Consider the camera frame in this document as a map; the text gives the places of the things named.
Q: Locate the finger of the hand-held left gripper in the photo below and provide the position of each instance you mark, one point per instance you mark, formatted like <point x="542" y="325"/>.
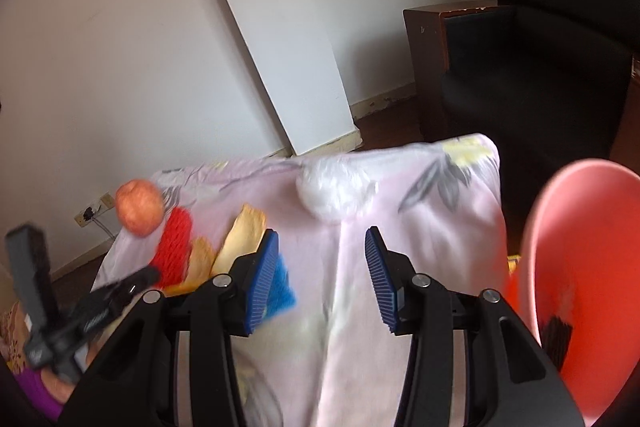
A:
<point x="135" y="279"/>

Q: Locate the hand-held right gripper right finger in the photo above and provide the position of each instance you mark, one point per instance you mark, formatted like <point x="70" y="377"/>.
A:
<point x="380" y="287"/>

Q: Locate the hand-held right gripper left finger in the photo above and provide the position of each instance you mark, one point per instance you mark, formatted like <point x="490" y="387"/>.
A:
<point x="262" y="287"/>

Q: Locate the blue foam fruit net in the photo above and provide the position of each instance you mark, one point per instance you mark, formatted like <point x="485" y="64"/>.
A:
<point x="282" y="287"/>

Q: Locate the black foam fruit net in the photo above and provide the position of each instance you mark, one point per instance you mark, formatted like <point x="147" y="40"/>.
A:
<point x="557" y="337"/>

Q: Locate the pink plastic bin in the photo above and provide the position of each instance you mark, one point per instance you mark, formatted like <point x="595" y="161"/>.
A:
<point x="590" y="232"/>

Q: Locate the red foam fruit net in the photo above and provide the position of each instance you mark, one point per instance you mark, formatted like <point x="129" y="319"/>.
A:
<point x="172" y="242"/>

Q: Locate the large orange peel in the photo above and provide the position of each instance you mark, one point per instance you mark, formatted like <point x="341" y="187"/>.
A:
<point x="242" y="232"/>

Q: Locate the small orange peel piece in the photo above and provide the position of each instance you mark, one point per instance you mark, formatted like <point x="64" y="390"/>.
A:
<point x="200" y="257"/>

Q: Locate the red apple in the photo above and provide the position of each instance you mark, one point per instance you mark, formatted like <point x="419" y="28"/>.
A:
<point x="140" y="207"/>

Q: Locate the pink floral tablecloth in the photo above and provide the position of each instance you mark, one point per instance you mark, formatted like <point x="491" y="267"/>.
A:
<point x="320" y="357"/>

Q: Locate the white crumpled plastic bag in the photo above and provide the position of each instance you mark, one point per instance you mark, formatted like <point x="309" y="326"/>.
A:
<point x="327" y="192"/>

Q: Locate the clear plastic wrap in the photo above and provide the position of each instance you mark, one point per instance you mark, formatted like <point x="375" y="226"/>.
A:
<point x="260" y="397"/>

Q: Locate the person's purple clothing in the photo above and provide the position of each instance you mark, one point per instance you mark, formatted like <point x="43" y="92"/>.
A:
<point x="37" y="394"/>

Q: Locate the black wooden armchair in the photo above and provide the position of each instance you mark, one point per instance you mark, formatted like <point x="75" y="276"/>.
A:
<point x="525" y="82"/>

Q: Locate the white leaning board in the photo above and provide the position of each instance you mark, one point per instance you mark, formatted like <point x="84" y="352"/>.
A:
<point x="280" y="32"/>

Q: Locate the wall power outlet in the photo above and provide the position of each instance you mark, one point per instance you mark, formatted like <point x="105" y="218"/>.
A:
<point x="102" y="201"/>

